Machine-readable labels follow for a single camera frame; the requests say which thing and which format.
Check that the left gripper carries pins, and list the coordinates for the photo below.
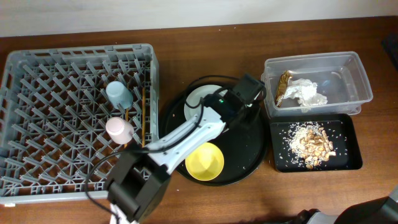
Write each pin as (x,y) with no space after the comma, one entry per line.
(252,101)

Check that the pink plastic cup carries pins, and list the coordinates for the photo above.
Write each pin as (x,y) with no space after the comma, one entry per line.
(120,131)

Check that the wooden chopstick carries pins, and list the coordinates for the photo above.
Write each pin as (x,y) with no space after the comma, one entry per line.
(127,119)
(143,116)

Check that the grey plastic dishwasher rack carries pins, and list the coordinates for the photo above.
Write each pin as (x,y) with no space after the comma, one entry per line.
(54,110)

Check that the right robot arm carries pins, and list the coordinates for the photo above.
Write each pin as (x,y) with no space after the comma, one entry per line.
(382,210)

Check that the round black serving tray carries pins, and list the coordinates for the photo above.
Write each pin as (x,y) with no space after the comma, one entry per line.
(243,148)

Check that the clear plastic storage bin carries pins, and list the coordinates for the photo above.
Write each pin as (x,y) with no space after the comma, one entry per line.
(340,77)

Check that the blue plastic cup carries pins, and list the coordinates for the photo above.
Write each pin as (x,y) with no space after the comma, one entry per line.
(119,95)

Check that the white paper napkin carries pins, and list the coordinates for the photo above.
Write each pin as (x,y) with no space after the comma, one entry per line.
(305,91)

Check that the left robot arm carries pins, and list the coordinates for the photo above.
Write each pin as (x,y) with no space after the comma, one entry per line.
(138,181)

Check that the yellow bowl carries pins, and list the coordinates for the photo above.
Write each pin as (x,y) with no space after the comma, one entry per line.
(205,163)

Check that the gold foil snack wrapper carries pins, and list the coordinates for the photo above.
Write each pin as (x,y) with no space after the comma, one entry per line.
(282,87)

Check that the black rectangular tray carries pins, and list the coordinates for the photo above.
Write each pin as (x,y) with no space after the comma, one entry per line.
(339,129)

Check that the food scraps in bowl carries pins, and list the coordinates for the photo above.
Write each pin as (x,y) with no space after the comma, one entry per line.
(309,144)

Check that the white round plate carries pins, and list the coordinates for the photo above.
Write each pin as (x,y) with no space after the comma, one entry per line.
(194,99)

